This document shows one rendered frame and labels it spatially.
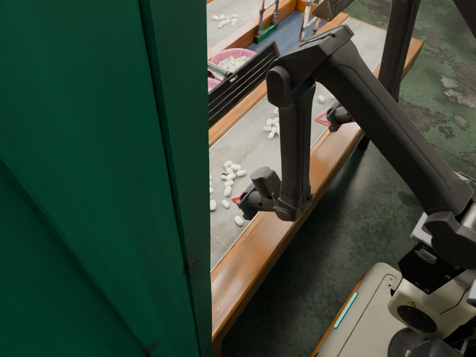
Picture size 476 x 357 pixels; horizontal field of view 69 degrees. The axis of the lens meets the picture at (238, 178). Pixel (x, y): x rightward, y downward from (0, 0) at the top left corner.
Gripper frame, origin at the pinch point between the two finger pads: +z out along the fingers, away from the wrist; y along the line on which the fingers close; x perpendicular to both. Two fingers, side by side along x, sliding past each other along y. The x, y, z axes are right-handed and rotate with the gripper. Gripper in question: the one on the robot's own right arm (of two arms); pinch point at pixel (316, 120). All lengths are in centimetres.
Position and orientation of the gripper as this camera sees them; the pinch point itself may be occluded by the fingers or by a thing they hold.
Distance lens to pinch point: 127.9
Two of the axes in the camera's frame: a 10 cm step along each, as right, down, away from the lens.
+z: -6.6, 0.2, 7.5
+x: 4.8, 7.8, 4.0
